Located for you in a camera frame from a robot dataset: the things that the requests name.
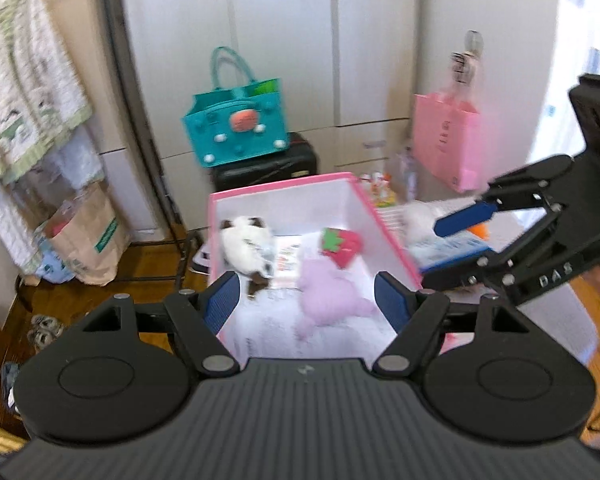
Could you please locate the pink white tissue pack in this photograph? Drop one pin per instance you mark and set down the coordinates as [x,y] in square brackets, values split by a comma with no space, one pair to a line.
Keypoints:
[287,260]

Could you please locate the pink gift bag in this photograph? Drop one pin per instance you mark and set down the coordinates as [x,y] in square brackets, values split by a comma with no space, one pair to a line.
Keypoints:
[445,140]

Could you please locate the white door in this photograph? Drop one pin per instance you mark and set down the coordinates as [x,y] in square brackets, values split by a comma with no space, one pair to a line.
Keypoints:
[555,85]

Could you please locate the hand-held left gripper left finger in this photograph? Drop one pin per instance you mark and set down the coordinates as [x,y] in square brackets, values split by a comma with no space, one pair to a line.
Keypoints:
[222,300]

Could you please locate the grey wooden wardrobe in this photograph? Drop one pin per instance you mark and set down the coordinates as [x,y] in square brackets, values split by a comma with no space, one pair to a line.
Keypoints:
[290,35]

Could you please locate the grey sneaker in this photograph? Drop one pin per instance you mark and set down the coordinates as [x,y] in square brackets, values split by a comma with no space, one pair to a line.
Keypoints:
[45,332]

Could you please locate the small colourful packet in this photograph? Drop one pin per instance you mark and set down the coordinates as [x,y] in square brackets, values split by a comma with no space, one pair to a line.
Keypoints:
[380,187]

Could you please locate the clear plastic bag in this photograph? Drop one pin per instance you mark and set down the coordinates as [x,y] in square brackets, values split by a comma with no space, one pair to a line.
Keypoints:
[420,220]

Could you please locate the teal felt handbag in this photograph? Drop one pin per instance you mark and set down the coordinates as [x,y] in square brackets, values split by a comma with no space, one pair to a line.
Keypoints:
[230,140]

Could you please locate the black suitcase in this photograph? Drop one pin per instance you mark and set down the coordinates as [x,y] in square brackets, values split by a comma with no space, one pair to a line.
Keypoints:
[280,165]

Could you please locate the white green fleece pajama jacket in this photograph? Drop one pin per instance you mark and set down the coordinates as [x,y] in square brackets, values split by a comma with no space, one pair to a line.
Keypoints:
[25,85]

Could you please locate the black clothes rack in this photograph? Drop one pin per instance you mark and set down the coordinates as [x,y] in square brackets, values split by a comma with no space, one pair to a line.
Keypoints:
[130,110]

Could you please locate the yellow grey bedding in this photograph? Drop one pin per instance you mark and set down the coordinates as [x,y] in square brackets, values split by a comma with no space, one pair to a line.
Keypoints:
[0,440]

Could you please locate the pink strawberry plush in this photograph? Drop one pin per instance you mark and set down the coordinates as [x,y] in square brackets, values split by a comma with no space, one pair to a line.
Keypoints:
[345,247]

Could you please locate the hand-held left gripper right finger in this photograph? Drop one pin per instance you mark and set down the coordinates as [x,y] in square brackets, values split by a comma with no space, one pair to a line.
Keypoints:
[392,300]

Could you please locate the blue white wet wipes pack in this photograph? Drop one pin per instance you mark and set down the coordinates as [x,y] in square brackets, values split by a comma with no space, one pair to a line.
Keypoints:
[450,250]

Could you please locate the blue white plastic bag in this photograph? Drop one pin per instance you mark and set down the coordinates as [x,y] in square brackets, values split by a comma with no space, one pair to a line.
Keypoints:
[55,267]

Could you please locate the striped pink tablecloth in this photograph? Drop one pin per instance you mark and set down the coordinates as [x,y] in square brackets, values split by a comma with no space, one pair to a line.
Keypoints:
[575,320]

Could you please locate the purple plush toy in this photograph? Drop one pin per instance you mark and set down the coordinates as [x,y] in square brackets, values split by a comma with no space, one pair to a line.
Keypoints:
[325,290]

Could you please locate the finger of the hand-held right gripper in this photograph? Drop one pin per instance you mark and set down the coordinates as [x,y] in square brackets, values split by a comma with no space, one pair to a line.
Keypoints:
[460,219]
[505,262]

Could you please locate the panda plush toy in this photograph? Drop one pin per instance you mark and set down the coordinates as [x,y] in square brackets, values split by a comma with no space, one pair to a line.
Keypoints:
[245,245]

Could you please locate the brown paper shopping bag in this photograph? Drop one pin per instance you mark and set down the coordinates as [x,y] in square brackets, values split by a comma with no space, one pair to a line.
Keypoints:
[90,240]

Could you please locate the pink cardboard box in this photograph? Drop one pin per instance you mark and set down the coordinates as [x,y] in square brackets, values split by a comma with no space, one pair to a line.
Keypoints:
[290,210]

